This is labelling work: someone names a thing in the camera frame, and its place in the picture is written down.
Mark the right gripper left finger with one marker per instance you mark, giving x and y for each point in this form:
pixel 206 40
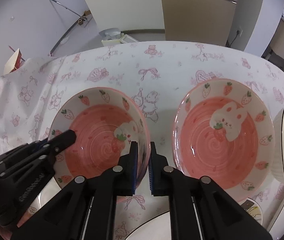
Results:
pixel 85 208

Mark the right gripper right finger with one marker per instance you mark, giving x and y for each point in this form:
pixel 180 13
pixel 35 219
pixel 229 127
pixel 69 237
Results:
pixel 199 208

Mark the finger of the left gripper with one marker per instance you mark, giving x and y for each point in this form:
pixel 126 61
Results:
pixel 62 141

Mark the white Life plate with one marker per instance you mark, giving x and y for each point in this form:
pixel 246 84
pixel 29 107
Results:
pixel 49 191

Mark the white plate black rim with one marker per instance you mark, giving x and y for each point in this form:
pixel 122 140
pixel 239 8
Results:
pixel 158 228

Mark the pink strawberry bunny bowl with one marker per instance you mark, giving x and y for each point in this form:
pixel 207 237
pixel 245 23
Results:
pixel 223 130

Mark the white cartoon cat plate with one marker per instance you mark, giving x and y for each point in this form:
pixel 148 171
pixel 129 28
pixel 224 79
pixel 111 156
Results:
pixel 253 209

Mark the red white cardboard box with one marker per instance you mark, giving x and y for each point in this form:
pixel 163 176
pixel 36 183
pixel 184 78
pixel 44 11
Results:
pixel 14 62

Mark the metal pole leaning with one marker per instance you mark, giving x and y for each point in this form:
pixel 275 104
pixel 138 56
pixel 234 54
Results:
pixel 67 14

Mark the white floor bin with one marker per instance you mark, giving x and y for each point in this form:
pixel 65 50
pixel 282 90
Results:
pixel 113 36

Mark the small cardboard box floor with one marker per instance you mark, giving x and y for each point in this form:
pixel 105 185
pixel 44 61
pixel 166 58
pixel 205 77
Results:
pixel 83 18

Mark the gold three-door refrigerator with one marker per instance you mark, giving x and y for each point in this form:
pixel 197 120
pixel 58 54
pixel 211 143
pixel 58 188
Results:
pixel 204 21

